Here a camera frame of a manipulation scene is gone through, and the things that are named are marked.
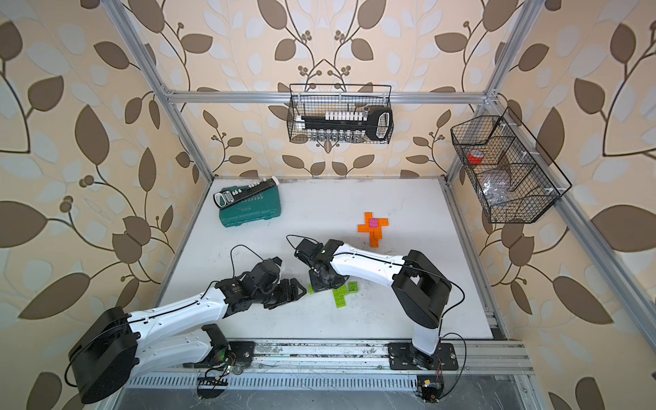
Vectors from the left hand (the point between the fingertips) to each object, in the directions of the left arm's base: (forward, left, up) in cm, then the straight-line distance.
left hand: (297, 291), depth 81 cm
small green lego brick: (+3, -18, -4) cm, 19 cm away
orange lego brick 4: (+26, -28, -5) cm, 38 cm away
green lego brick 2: (-3, -14, +11) cm, 19 cm away
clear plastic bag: (+18, -56, +29) cm, 66 cm away
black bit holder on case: (+39, +35, +1) cm, 52 cm away
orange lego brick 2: (+27, -23, -4) cm, 36 cm away
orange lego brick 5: (+22, -27, -4) cm, 35 cm away
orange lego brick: (+33, -25, -3) cm, 41 cm away
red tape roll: (+33, -56, +29) cm, 72 cm away
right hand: (+3, -8, -2) cm, 9 cm away
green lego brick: (-1, -5, +5) cm, 7 cm away
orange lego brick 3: (+31, -31, -4) cm, 44 cm away
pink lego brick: (+29, -27, -2) cm, 40 cm away
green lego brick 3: (-1, -14, -5) cm, 14 cm away
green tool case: (+36, +19, -1) cm, 41 cm away
